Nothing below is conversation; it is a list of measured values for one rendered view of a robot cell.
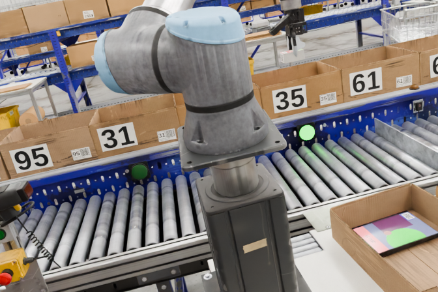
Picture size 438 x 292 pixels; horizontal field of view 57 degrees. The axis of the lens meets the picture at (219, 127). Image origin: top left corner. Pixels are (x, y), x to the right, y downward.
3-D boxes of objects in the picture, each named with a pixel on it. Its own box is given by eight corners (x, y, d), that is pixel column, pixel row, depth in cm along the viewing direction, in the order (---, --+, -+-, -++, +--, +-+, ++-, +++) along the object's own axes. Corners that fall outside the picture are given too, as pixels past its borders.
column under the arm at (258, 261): (326, 316, 95) (310, 193, 84) (219, 350, 92) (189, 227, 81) (287, 252, 119) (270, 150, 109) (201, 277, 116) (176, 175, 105)
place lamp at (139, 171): (133, 181, 181) (129, 167, 179) (133, 180, 182) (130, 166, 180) (148, 178, 181) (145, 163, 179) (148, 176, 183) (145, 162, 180)
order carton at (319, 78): (264, 122, 190) (259, 87, 185) (250, 106, 218) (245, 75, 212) (344, 104, 194) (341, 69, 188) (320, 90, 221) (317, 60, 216)
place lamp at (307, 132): (301, 141, 188) (299, 128, 185) (300, 141, 189) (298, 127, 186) (315, 138, 188) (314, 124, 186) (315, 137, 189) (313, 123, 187)
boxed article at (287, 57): (305, 58, 190) (304, 49, 188) (284, 63, 189) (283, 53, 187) (301, 57, 195) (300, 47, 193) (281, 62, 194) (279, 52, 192)
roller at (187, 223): (184, 249, 139) (181, 237, 137) (176, 184, 188) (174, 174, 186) (198, 246, 139) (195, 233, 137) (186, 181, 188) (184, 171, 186)
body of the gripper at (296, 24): (307, 34, 185) (304, 7, 181) (289, 38, 184) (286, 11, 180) (302, 33, 192) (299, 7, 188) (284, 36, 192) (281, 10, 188)
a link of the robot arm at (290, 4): (283, 0, 178) (277, 0, 187) (285, 12, 180) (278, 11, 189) (303, -3, 179) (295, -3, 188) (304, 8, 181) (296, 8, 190)
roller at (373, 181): (380, 200, 145) (379, 188, 143) (322, 148, 194) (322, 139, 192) (394, 197, 145) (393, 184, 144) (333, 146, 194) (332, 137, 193)
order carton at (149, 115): (98, 160, 184) (87, 126, 178) (105, 139, 211) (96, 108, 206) (184, 141, 187) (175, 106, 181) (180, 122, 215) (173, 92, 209)
